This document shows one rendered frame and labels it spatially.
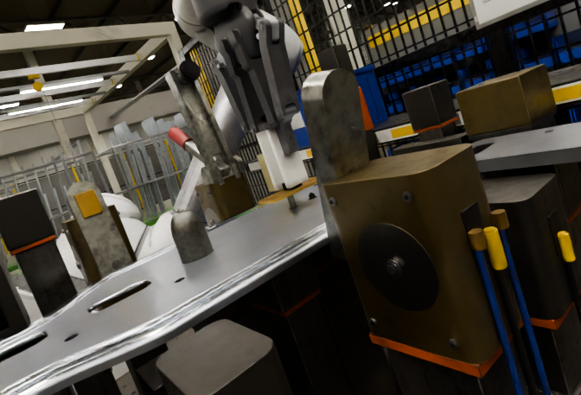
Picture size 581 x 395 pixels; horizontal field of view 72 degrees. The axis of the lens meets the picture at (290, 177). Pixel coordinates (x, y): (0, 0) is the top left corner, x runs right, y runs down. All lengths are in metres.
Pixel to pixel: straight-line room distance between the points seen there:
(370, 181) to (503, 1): 0.66
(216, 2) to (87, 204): 0.27
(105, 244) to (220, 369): 0.33
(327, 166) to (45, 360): 0.22
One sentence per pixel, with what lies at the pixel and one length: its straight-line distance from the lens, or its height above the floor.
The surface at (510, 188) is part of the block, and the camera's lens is 0.38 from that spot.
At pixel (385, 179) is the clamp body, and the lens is 0.23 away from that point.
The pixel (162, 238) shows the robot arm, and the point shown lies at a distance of 1.03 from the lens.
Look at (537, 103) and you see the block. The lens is 0.56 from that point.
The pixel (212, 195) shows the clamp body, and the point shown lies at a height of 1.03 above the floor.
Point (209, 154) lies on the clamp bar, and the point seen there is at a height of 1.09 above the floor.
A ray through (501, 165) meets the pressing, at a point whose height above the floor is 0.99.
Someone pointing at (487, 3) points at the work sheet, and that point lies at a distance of 0.88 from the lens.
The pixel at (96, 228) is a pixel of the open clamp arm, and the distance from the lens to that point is 0.53.
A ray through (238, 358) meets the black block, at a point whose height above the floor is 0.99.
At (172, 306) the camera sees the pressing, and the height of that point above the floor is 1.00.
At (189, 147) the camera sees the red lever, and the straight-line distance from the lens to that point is 0.63.
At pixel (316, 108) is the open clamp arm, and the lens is 0.27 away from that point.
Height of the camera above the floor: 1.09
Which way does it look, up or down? 7 degrees down
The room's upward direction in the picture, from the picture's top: 19 degrees counter-clockwise
